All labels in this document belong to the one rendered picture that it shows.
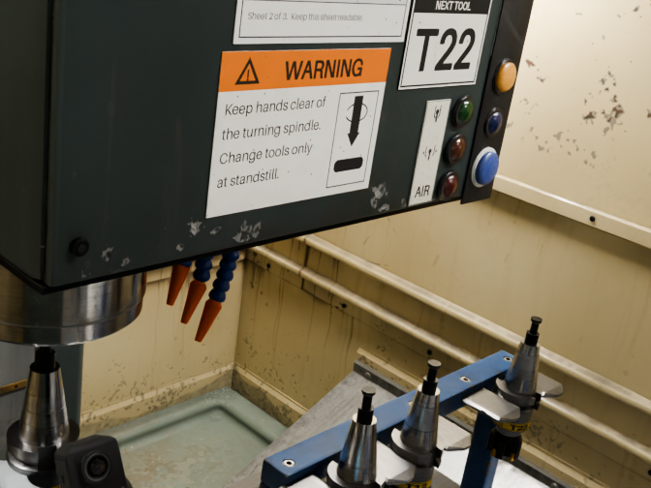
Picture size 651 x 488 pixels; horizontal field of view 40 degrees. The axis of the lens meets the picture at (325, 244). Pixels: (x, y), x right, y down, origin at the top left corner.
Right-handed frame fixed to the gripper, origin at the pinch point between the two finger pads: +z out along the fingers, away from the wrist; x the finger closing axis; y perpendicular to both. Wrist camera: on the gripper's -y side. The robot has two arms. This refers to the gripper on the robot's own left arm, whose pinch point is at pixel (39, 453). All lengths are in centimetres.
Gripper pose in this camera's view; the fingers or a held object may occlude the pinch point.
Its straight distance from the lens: 87.7
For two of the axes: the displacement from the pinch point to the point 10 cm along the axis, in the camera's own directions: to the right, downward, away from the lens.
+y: -1.4, 9.2, 3.7
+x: 7.8, -1.2, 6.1
